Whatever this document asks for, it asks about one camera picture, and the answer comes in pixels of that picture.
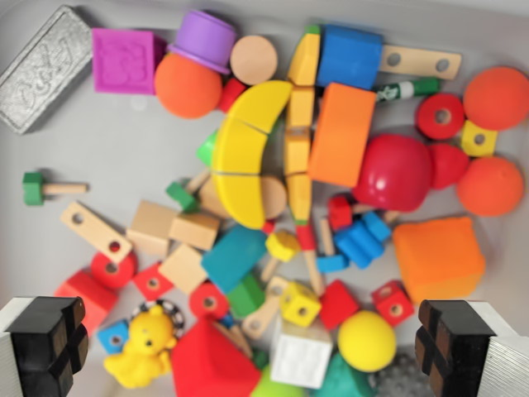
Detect grey knobby ball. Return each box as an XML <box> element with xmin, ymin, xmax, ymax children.
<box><xmin>367</xmin><ymin>351</ymin><xmax>427</xmax><ymax>397</ymax></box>

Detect yellow bolt wooden shaft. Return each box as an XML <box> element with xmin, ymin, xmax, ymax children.
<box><xmin>260</xmin><ymin>231</ymin><xmax>302</xmax><ymax>282</ymax></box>

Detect blue ridged wooden nut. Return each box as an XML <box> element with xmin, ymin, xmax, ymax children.
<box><xmin>333</xmin><ymin>211</ymin><xmax>393</xmax><ymax>270</ymax></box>

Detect short wooden dowel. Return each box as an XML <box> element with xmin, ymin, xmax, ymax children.
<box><xmin>320</xmin><ymin>218</ymin><xmax>335</xmax><ymax>256</ymax></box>

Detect plain wooden block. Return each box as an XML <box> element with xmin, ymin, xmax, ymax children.
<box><xmin>158</xmin><ymin>243</ymin><xmax>207</xmax><ymax>295</ymax></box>
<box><xmin>169</xmin><ymin>213</ymin><xmax>221</xmax><ymax>251</ymax></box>
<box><xmin>126</xmin><ymin>200</ymin><xmax>179</xmax><ymax>257</ymax></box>

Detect tan wooden disc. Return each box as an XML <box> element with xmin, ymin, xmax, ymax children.
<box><xmin>230</xmin><ymin>35</ymin><xmax>279</xmax><ymax>86</ymax></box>

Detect orange foam block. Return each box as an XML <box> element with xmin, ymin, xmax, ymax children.
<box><xmin>307</xmin><ymin>82</ymin><xmax>377</xmax><ymax>188</ymax></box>

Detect red embossed cube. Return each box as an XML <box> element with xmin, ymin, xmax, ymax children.
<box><xmin>53</xmin><ymin>268</ymin><xmax>121</xmax><ymax>336</ymax></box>

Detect silver grey embossed block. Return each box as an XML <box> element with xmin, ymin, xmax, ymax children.
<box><xmin>0</xmin><ymin>4</ymin><xmax>94</xmax><ymax>136</ymax></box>

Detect teal green soft block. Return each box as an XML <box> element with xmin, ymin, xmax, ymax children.
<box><xmin>320</xmin><ymin>353</ymin><xmax>379</xmax><ymax>397</ymax></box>

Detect orange foam cube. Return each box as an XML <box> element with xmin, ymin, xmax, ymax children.
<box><xmin>392</xmin><ymin>215</ymin><xmax>487</xmax><ymax>305</ymax></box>

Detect white embossed cube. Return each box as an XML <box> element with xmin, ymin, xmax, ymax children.
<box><xmin>269</xmin><ymin>320</ymin><xmax>334</xmax><ymax>390</ymax></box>

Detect long yellow sliced wooden vegetable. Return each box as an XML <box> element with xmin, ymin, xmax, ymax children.
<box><xmin>284</xmin><ymin>24</ymin><xmax>323</xmax><ymax>227</ymax></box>

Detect red wooden cube with hole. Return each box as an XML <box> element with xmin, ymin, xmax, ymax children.
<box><xmin>131</xmin><ymin>262</ymin><xmax>174</xmax><ymax>302</ymax></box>

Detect green wooden block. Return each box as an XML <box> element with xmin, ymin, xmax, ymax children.
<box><xmin>226</xmin><ymin>272</ymin><xmax>265</xmax><ymax>319</ymax></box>

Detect green marker pen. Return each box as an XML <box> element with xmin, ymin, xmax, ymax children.
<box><xmin>374</xmin><ymin>77</ymin><xmax>441</xmax><ymax>104</ymax></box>

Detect small red ball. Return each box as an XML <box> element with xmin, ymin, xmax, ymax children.
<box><xmin>429</xmin><ymin>142</ymin><xmax>470</xmax><ymax>191</ymax></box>

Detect blue foam block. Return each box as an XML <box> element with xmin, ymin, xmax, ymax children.
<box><xmin>317</xmin><ymin>23</ymin><xmax>384</xmax><ymax>90</ymax></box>

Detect red handled wooden toy screwdriver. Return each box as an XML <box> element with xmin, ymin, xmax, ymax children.
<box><xmin>295</xmin><ymin>225</ymin><xmax>327</xmax><ymax>297</ymax></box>

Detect plain red wooden cube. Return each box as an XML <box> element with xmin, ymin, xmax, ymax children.
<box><xmin>317</xmin><ymin>280</ymin><xmax>361</xmax><ymax>331</ymax></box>

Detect yellow wooden sliced banana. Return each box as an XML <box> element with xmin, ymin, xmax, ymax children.
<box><xmin>214</xmin><ymin>80</ymin><xmax>293</xmax><ymax>231</ymax></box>

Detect large red foam block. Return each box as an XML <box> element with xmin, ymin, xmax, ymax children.
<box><xmin>171</xmin><ymin>318</ymin><xmax>262</xmax><ymax>397</ymax></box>

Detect red bolt wooden shaft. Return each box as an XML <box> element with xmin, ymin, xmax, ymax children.
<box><xmin>327</xmin><ymin>194</ymin><xmax>400</xmax><ymax>231</ymax></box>

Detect grey plastic bin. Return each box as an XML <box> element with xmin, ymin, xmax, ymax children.
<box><xmin>0</xmin><ymin>0</ymin><xmax>529</xmax><ymax>397</ymax></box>

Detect bright green plastic piece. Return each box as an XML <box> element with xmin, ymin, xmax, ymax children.
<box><xmin>196</xmin><ymin>130</ymin><xmax>220</xmax><ymax>166</ymax></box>

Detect small blue wooden piece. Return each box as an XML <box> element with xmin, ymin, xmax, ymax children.
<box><xmin>317</xmin><ymin>254</ymin><xmax>350</xmax><ymax>274</ymax></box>

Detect yellow ball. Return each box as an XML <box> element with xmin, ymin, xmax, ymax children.
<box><xmin>337</xmin><ymin>309</ymin><xmax>398</xmax><ymax>372</ymax></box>

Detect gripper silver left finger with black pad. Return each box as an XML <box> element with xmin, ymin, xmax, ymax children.
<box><xmin>0</xmin><ymin>295</ymin><xmax>90</xmax><ymax>397</ymax></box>

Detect red wooden cube two holes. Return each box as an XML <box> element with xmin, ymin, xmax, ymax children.
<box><xmin>370</xmin><ymin>280</ymin><xmax>416</xmax><ymax>328</ymax></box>

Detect magenta embossed cube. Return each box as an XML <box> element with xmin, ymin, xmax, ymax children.
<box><xmin>91</xmin><ymin>27</ymin><xmax>167</xmax><ymax>95</ymax></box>

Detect yellow wooden cube with hole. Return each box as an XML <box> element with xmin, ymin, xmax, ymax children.
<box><xmin>460</xmin><ymin>119</ymin><xmax>499</xmax><ymax>158</ymax></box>

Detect black white checkered ring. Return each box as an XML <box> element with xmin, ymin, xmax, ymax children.
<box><xmin>131</xmin><ymin>298</ymin><xmax>186</xmax><ymax>336</ymax></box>

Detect small red wooden piece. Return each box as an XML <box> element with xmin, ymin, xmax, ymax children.
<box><xmin>218</xmin><ymin>78</ymin><xmax>248</xmax><ymax>113</ymax></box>

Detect green small block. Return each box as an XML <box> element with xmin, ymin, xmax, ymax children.
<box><xmin>165</xmin><ymin>169</ymin><xmax>212</xmax><ymax>214</ymax></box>

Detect teal wooden block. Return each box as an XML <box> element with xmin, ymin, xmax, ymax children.
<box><xmin>201</xmin><ymin>225</ymin><xmax>269</xmax><ymax>294</ymax></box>

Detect yellow rubber lion toy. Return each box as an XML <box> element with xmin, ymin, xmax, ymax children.
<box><xmin>102</xmin><ymin>304</ymin><xmax>179</xmax><ymax>390</ymax></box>

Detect blue wooden cube with hole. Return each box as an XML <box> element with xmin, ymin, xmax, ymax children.
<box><xmin>97</xmin><ymin>318</ymin><xmax>130</xmax><ymax>356</ymax></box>

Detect wooden strip with two holes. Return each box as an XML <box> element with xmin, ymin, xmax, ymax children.
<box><xmin>241</xmin><ymin>275</ymin><xmax>290</xmax><ymax>340</ymax></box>
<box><xmin>379</xmin><ymin>45</ymin><xmax>463</xmax><ymax>82</ymax></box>
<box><xmin>60</xmin><ymin>201</ymin><xmax>133</xmax><ymax>264</ymax></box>

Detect blue bolt wooden shaft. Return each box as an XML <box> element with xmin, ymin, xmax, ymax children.
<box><xmin>212</xmin><ymin>313</ymin><xmax>253</xmax><ymax>359</ymax></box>

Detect red plastic dome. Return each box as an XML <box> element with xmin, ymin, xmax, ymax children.
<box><xmin>351</xmin><ymin>132</ymin><xmax>435</xmax><ymax>214</ymax></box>

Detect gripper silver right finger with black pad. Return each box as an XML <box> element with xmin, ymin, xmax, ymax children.
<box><xmin>414</xmin><ymin>299</ymin><xmax>529</xmax><ymax>397</ymax></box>

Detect lime green ball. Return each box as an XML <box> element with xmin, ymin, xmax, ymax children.
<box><xmin>250</xmin><ymin>363</ymin><xmax>309</xmax><ymax>397</ymax></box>

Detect purple plastic cup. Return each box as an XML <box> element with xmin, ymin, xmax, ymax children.
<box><xmin>167</xmin><ymin>10</ymin><xmax>237</xmax><ymax>75</ymax></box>

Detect orange ball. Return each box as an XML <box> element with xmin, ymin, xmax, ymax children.
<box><xmin>154</xmin><ymin>52</ymin><xmax>223</xmax><ymax>120</ymax></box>
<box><xmin>456</xmin><ymin>155</ymin><xmax>525</xmax><ymax>217</ymax></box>
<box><xmin>462</xmin><ymin>66</ymin><xmax>525</xmax><ymax>132</ymax></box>

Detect yellow wooden cube two holes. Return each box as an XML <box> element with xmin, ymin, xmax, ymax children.
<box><xmin>279</xmin><ymin>280</ymin><xmax>322</xmax><ymax>328</ymax></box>

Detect green head wooden bolt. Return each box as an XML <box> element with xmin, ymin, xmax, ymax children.
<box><xmin>22</xmin><ymin>171</ymin><xmax>90</xmax><ymax>207</ymax></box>

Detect red wooden wheel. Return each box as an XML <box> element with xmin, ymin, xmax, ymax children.
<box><xmin>415</xmin><ymin>93</ymin><xmax>466</xmax><ymax>141</ymax></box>
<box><xmin>90</xmin><ymin>250</ymin><xmax>137</xmax><ymax>290</ymax></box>
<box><xmin>188</xmin><ymin>281</ymin><xmax>231</xmax><ymax>319</ymax></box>

